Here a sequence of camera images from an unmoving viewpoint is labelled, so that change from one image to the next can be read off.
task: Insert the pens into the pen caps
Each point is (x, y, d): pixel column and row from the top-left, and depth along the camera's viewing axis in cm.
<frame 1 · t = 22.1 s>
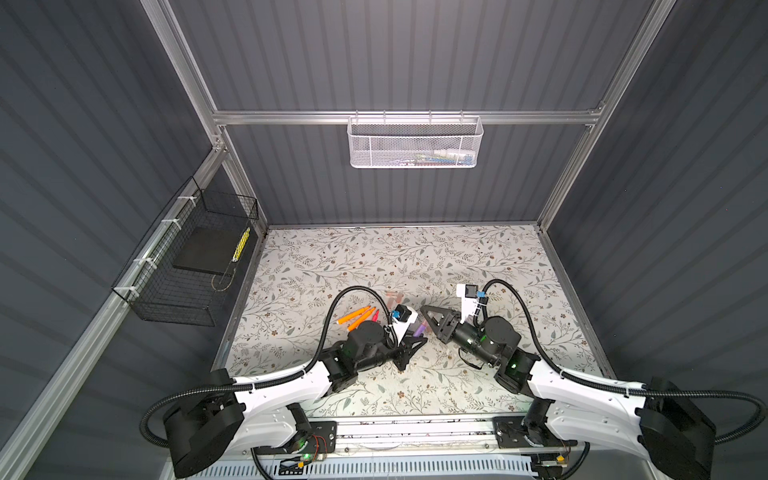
left hand: (426, 338, 74), fingers closed
right hand: (425, 313, 72), fingers closed
orange marker far left: (353, 315, 98), on the table
clear pink pen cap: (391, 295, 101), on the table

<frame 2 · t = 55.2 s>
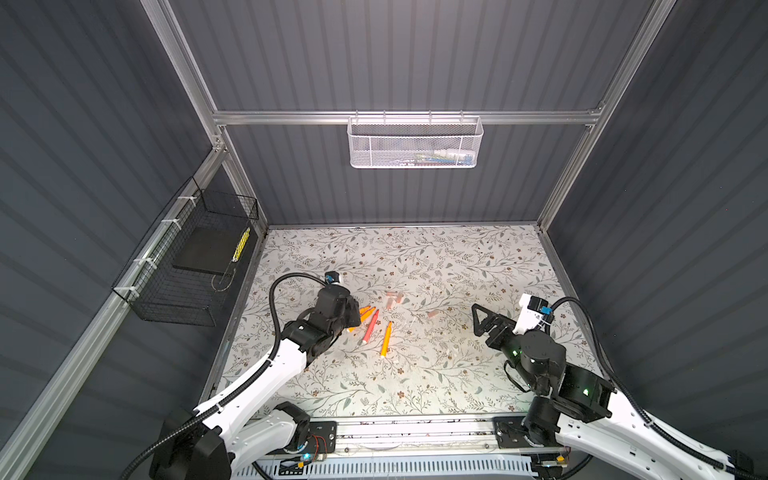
left hand: (353, 303, 82), fingers open
right hand: (485, 314, 70), fingers open
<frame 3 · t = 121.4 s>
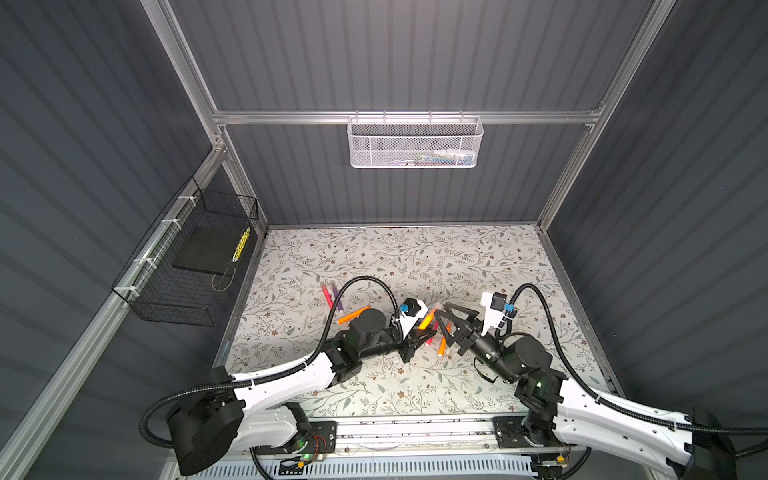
left hand: (435, 329, 72), fingers closed
right hand: (444, 314, 65), fingers open
orange marker middle: (444, 342, 62), point 28 cm above the table
pink marker right: (327, 296, 101), on the table
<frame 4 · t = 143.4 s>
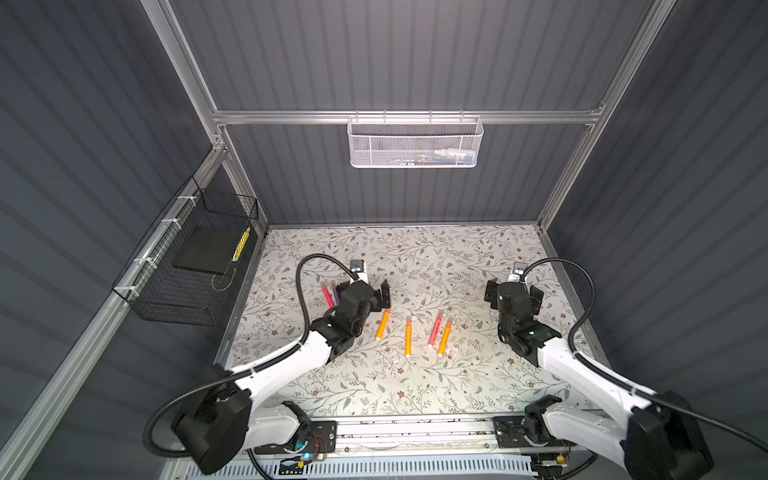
left hand: (370, 281, 83), fingers open
right hand: (516, 286, 83), fingers open
orange marker: (408, 336, 93), on the table
